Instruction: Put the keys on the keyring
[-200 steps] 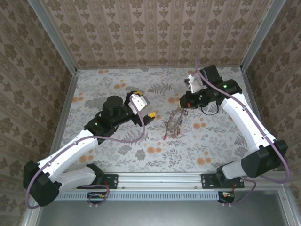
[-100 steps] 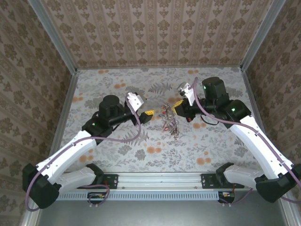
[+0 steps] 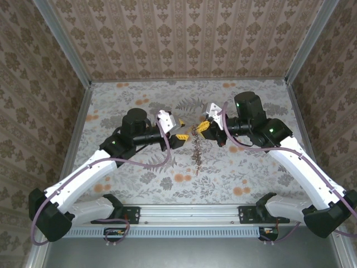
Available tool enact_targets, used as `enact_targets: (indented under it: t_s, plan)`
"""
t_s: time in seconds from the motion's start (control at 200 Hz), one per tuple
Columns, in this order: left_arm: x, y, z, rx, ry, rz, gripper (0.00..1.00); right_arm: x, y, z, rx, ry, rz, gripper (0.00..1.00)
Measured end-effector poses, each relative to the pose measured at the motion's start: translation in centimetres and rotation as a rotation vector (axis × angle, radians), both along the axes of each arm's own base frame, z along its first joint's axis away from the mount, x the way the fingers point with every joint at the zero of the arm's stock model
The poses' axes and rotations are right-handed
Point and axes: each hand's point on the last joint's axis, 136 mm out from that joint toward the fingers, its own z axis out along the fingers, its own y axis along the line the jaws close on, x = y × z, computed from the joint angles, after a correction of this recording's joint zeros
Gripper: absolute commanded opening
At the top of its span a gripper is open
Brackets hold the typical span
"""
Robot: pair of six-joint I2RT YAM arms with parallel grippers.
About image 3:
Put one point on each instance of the aluminium frame side rail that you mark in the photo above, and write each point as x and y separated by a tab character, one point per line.
296	109
72	145

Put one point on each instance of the aluminium frame rear rail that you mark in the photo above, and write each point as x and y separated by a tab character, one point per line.
189	80

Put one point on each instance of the aluminium frame post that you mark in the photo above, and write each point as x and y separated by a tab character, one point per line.
64	44
310	42

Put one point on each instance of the floral patterned table cover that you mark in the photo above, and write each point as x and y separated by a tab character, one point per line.
167	97

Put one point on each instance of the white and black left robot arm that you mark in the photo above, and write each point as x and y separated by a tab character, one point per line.
83	178

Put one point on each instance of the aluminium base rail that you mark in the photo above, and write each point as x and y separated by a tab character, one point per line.
189	213

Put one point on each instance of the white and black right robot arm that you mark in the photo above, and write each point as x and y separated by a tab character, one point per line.
306	173

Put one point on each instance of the grey metal sheet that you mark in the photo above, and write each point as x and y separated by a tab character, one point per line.
195	254

